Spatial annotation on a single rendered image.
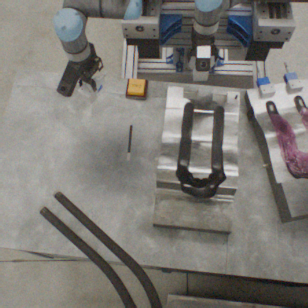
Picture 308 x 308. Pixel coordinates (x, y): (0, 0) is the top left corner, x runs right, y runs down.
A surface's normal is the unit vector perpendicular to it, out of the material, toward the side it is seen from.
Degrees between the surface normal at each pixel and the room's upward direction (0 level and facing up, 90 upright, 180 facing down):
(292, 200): 0
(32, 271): 0
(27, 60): 0
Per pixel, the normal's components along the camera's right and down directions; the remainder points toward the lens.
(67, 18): -0.03, -0.35
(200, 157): 0.03, -0.75
